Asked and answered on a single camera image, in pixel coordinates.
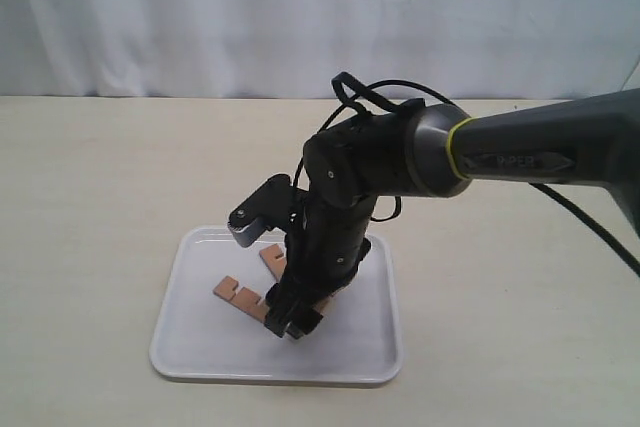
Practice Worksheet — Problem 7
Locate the wooden notched piece two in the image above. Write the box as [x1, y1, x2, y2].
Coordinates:
[313, 287, 344, 317]

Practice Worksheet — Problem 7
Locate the white curtain backdrop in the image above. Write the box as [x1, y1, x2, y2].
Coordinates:
[1, 0, 639, 99]

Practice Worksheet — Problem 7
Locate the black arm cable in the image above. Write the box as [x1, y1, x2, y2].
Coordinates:
[287, 71, 640, 278]

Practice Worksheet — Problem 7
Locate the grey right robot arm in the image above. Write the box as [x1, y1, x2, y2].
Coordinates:
[264, 90, 639, 338]

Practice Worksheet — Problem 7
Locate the wooden notched piece one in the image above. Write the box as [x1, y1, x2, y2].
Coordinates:
[212, 276, 269, 324]

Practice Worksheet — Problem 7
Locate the white plastic tray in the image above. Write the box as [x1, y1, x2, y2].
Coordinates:
[149, 226, 403, 387]

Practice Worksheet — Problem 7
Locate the wooden notched piece three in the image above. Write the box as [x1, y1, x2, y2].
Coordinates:
[259, 244, 287, 282]

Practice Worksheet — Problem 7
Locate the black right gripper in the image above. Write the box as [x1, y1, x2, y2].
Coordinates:
[263, 191, 375, 339]

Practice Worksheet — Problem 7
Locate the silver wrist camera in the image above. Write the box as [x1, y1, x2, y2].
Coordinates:
[227, 173, 292, 248]

